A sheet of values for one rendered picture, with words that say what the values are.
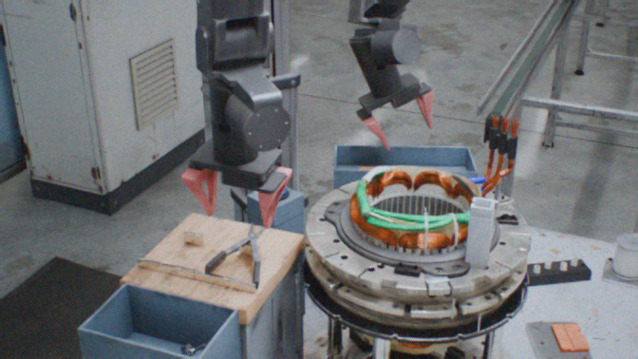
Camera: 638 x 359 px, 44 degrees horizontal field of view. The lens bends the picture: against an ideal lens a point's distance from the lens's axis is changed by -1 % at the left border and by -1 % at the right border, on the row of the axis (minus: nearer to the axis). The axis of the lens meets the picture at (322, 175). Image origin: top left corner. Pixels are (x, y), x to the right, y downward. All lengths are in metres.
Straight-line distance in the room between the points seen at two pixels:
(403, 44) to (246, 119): 0.44
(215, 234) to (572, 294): 0.74
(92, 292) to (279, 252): 1.91
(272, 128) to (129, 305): 0.36
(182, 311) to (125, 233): 2.29
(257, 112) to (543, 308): 0.85
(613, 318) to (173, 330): 0.84
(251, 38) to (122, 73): 2.48
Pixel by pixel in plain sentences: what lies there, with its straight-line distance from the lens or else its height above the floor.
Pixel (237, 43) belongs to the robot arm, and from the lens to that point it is 0.90.
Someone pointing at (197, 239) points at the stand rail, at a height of 1.08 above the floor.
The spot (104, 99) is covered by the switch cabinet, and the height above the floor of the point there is 0.52.
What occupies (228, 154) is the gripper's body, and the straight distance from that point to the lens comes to 0.96.
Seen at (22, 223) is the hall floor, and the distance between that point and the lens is 3.54.
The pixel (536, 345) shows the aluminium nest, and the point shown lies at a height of 0.80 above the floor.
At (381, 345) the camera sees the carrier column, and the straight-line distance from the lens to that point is 1.09.
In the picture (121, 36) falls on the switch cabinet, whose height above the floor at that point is 0.74.
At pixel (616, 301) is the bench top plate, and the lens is 1.61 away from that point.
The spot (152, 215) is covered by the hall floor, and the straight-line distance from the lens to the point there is 3.45.
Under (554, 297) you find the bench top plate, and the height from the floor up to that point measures 0.78.
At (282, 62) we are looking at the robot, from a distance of 1.46.
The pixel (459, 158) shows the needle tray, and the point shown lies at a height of 1.04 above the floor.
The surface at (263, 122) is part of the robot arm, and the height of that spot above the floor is 1.33.
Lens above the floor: 1.67
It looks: 27 degrees down
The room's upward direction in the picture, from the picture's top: straight up
